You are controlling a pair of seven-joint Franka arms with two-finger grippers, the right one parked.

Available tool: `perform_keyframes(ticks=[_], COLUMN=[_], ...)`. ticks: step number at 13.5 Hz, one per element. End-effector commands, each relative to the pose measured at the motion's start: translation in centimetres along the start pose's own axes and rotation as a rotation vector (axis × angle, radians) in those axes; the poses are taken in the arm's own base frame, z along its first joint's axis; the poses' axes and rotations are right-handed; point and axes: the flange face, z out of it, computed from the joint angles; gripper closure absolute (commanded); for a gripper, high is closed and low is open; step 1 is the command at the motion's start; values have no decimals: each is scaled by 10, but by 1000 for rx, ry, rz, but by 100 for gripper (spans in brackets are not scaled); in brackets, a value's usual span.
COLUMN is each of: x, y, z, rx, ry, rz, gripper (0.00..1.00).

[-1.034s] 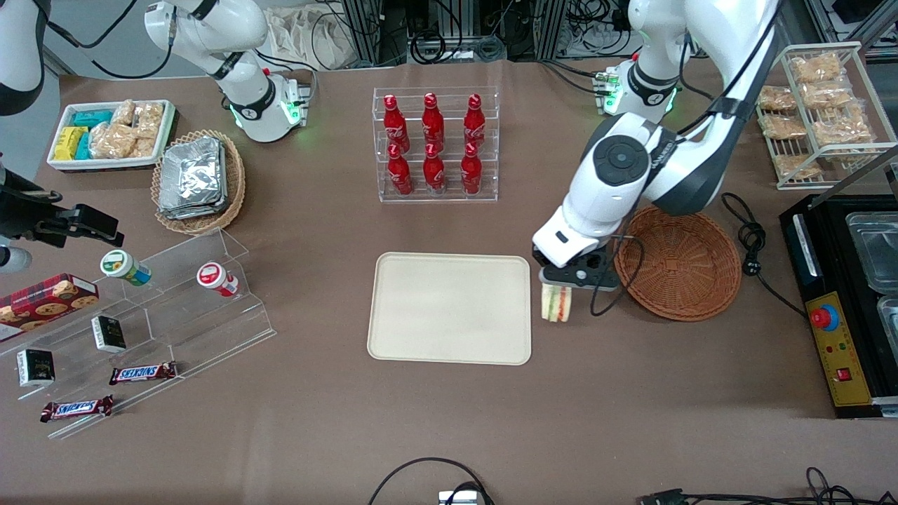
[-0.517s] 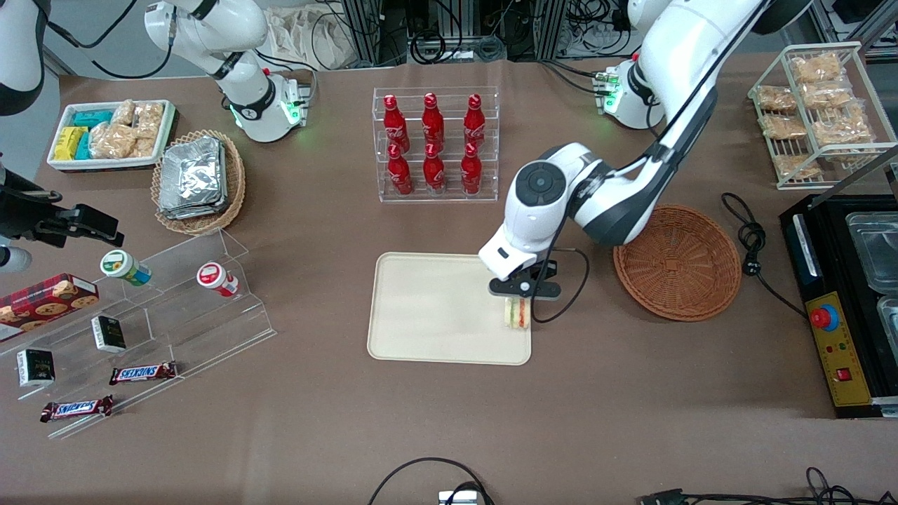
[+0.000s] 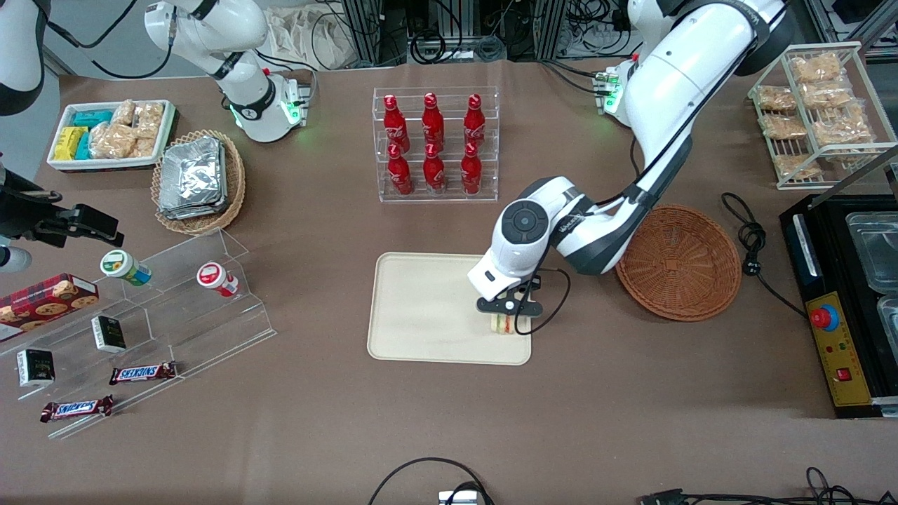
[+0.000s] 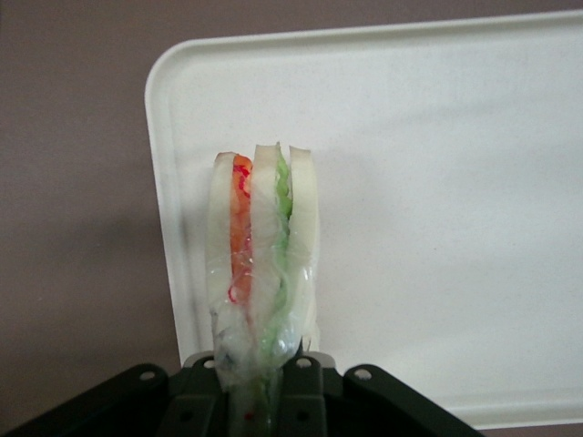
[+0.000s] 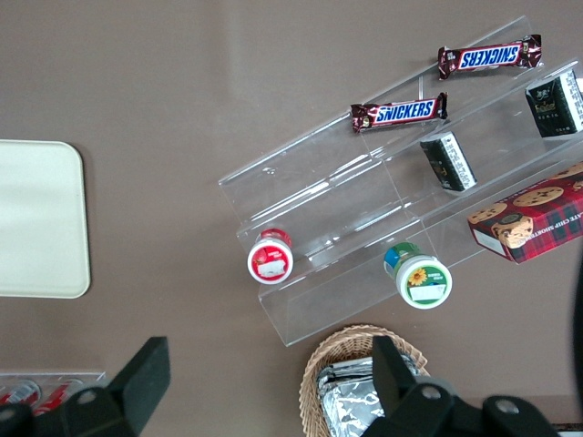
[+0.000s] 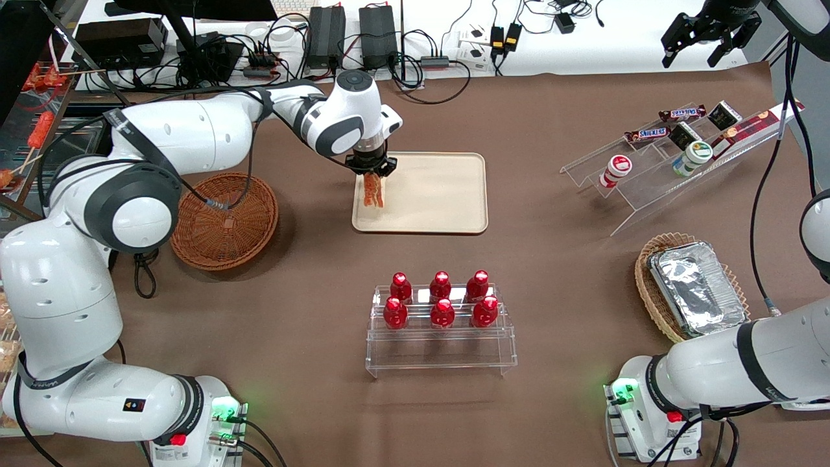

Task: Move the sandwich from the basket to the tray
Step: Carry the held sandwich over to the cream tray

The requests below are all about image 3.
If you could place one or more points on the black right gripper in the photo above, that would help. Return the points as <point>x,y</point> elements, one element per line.
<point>23,214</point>

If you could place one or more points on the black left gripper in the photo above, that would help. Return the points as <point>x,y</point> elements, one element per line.
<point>534,284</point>

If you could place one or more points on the triangle sandwich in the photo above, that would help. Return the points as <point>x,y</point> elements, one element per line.
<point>499,325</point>

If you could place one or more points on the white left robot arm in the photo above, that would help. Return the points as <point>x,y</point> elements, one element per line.
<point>673,84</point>

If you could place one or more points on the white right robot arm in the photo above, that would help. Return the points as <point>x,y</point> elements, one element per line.
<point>210,28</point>

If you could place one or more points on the cream plastic tray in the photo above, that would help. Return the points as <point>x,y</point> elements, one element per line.
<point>421,308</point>

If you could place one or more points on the light oval wicker basket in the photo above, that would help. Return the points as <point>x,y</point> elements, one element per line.
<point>235,175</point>

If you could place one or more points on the brown round wicker basket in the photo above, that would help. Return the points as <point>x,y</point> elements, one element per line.
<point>687,266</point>

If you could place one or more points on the green lidded jar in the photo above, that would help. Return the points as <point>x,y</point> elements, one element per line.
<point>121,265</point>

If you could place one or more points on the white rectangular bin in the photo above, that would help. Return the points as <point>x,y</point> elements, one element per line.
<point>105,164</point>

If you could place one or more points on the teal snack pack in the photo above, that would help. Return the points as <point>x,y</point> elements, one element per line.
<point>83,146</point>
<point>92,118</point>

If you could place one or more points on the clear rice cracker bag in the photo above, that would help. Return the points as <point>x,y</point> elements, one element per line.
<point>124,112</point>
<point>112,142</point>
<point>150,118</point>
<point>144,147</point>

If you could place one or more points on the yellow snack pack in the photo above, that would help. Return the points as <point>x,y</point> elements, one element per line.
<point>69,144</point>

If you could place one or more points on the red tartan cookie box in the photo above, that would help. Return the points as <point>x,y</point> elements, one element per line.
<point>42,301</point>

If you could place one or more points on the silver foil pouch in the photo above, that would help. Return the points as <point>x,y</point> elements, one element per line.
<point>191,175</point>

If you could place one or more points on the small black box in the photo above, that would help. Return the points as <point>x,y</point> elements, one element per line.
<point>35,367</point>
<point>109,334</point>

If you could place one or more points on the red lidded jar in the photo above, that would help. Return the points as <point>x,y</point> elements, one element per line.
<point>212,275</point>

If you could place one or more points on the red cola bottle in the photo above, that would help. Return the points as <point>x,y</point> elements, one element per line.
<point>400,175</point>
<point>433,123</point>
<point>395,125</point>
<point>471,173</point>
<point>475,123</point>
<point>433,174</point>

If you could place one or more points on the clear acrylic stepped shelf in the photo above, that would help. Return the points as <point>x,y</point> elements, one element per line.
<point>196,330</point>

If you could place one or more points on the Snickers bar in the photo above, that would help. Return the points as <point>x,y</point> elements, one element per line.
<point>142,372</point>
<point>76,408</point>

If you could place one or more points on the clear acrylic bottle rack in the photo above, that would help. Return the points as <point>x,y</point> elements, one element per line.
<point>449,95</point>

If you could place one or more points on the small silver device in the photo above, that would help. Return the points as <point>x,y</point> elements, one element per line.
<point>459,498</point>

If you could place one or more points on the white cloth bags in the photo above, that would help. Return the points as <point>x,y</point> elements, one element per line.
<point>309,35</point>

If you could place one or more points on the clear pastry bag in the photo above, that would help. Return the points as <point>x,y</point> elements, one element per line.
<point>842,130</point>
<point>775,98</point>
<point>784,127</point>
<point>826,95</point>
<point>796,167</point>
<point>814,66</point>

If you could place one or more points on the red emergency stop button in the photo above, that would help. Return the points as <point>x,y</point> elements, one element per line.
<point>824,317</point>

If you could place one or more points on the black machine yellow panel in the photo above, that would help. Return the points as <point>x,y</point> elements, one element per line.
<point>845,351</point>

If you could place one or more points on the clear plastic container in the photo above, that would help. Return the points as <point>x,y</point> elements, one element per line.
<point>889,319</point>
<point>877,252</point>

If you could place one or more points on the grey metal bar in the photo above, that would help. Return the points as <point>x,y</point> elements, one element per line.
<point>863,167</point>

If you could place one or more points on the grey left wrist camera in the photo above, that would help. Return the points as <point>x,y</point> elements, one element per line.
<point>505,307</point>

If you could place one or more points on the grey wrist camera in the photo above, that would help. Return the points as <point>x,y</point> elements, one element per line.
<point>505,307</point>
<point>15,259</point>

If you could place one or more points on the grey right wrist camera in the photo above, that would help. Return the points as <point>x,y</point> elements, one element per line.
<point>15,259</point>

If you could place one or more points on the aluminium equipment frame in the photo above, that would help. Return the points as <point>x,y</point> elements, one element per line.
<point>372,28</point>

